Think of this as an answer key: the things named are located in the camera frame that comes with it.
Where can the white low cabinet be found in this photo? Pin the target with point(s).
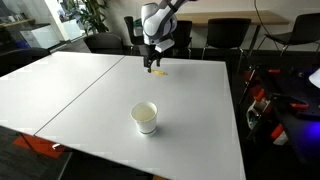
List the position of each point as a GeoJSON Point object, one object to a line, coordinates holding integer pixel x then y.
{"type": "Point", "coordinates": [40, 36]}

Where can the black equipment cart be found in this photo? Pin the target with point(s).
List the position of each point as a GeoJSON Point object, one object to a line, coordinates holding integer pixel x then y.
{"type": "Point", "coordinates": [300, 126]}

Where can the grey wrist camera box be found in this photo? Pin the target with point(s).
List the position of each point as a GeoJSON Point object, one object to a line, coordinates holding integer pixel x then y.
{"type": "Point", "coordinates": [165, 46]}

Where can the white sheet corner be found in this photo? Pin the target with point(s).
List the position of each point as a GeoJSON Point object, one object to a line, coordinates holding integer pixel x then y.
{"type": "Point", "coordinates": [315, 78]}

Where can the black armchair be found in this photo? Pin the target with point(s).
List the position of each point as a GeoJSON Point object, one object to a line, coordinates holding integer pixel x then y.
{"type": "Point", "coordinates": [20, 58]}

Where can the black low rounded chair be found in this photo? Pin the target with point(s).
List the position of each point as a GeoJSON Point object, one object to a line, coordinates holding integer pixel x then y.
{"type": "Point", "coordinates": [103, 43]}

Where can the black chair with narrow back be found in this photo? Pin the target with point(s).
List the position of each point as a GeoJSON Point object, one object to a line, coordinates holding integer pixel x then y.
{"type": "Point", "coordinates": [129, 30]}

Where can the long wooden counter table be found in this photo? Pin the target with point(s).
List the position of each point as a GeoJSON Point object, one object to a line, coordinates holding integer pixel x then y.
{"type": "Point", "coordinates": [233, 16]}

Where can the black chair with angled legs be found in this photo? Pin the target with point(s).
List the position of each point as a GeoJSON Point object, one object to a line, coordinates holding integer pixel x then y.
{"type": "Point", "coordinates": [305, 28]}

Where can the black chair with square back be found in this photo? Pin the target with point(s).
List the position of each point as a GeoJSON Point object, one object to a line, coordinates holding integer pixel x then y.
{"type": "Point", "coordinates": [182, 33]}

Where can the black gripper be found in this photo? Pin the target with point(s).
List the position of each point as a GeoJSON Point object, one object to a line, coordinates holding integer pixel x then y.
{"type": "Point", "coordinates": [149, 52]}

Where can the wooden wall shelf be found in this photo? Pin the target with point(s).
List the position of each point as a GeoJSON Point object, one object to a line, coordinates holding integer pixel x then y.
{"type": "Point", "coordinates": [16, 22]}

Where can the yellow pen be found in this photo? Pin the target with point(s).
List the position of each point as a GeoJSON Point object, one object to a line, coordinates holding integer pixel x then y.
{"type": "Point", "coordinates": [160, 72]}

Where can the orange floor mat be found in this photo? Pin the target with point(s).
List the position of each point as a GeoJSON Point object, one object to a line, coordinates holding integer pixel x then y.
{"type": "Point", "coordinates": [36, 146]}

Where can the blue bin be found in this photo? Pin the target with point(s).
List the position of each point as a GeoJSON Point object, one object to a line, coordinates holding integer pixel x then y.
{"type": "Point", "coordinates": [22, 44]}

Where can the white paper cup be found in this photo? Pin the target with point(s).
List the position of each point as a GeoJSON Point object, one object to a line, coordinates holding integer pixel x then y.
{"type": "Point", "coordinates": [146, 125]}

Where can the green potted plant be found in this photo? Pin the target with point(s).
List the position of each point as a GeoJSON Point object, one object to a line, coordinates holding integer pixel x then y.
{"type": "Point", "coordinates": [91, 13]}

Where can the white device on cart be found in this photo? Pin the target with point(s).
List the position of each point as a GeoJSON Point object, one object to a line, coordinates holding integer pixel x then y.
{"type": "Point", "coordinates": [258, 111]}

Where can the black chair with metal legs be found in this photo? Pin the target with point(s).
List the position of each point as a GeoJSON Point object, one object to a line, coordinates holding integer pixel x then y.
{"type": "Point", "coordinates": [228, 31]}

